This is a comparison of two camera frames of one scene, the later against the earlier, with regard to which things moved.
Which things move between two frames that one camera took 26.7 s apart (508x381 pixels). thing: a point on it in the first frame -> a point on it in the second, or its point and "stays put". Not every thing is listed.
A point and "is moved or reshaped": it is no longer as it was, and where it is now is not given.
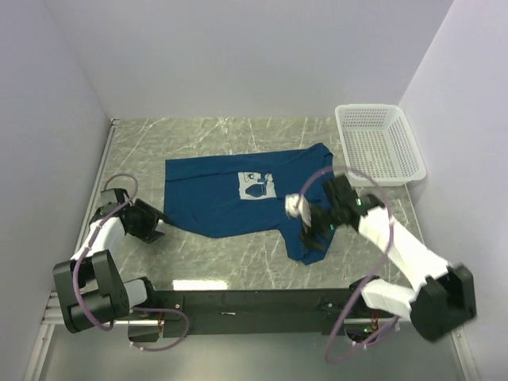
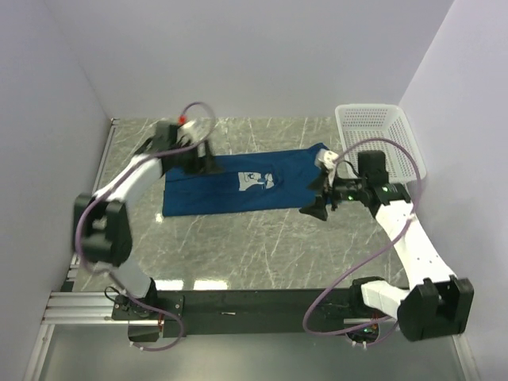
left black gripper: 148,234 -> 202,166
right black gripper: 308,238 -> 318,209
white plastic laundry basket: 379,140 stays put
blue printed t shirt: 226,195 is moved or reshaped
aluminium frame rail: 56,312 stays put
